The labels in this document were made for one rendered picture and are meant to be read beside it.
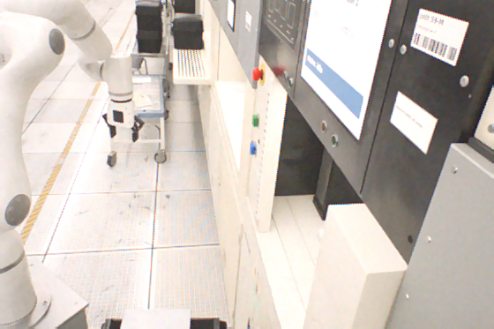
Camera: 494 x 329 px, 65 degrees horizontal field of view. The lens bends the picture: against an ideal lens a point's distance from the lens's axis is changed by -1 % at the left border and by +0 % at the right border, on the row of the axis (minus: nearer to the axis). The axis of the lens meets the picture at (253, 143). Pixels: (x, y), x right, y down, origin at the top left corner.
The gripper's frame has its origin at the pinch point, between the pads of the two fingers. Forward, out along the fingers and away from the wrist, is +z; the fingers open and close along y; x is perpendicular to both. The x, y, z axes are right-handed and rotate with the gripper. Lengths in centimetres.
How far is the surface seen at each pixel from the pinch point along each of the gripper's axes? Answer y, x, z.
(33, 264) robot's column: -7, -45, 25
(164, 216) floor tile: -24, 76, 101
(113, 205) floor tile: -61, 75, 101
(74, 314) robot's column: 16, -56, 25
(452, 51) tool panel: 84, -77, -62
